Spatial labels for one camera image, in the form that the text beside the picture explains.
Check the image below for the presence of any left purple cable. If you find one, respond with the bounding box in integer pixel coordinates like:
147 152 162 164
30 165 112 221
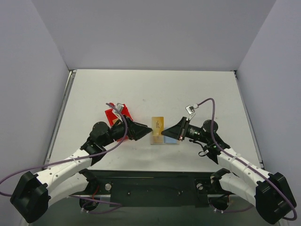
0 102 130 214

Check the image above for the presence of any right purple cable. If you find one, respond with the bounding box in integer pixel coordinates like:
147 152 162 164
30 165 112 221
196 98 298 222

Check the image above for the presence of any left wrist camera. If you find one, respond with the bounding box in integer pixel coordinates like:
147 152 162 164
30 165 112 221
112 103 124 120

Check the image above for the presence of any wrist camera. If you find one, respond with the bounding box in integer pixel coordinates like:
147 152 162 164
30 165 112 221
112 103 124 120
185 104 199 121

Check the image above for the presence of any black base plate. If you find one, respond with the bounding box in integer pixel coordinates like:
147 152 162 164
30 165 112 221
77 169 228 208

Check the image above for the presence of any red plastic bin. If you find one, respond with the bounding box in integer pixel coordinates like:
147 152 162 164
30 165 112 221
104 103 132 127

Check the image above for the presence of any beige leather card holder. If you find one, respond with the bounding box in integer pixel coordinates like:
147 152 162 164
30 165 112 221
150 135 179 145

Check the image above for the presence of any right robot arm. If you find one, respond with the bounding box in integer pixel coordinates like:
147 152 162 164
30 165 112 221
161 117 297 224

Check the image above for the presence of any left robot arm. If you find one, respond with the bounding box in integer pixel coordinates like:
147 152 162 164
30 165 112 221
10 115 152 223

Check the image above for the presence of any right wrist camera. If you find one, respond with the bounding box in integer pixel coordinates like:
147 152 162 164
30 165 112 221
185 104 199 121

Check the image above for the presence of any gold VIP card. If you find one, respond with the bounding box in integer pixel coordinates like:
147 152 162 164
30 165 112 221
151 117 164 136
151 136 164 145

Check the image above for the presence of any purple cable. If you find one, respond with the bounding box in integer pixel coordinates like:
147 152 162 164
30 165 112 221
0 102 130 214
196 98 298 222

